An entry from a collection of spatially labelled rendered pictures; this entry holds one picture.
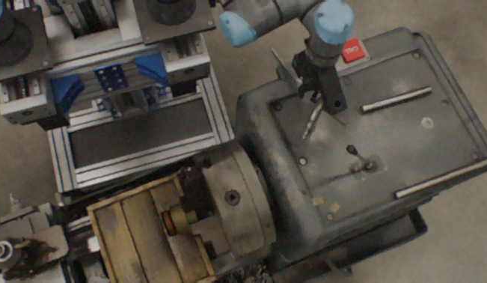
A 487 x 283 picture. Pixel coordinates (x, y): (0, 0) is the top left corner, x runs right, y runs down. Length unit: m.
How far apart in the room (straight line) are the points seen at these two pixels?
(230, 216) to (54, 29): 0.85
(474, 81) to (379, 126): 1.77
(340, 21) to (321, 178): 0.45
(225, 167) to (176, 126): 1.15
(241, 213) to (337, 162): 0.28
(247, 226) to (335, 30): 0.56
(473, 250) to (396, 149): 1.50
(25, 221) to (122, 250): 0.30
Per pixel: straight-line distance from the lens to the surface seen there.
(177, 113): 2.43
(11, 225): 1.63
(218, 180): 1.26
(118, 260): 1.61
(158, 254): 1.59
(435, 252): 2.69
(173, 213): 1.37
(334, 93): 1.13
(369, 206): 1.28
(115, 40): 1.64
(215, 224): 1.37
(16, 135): 2.82
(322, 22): 0.97
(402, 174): 1.33
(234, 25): 0.97
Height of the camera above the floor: 2.46
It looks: 72 degrees down
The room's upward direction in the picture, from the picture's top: 7 degrees clockwise
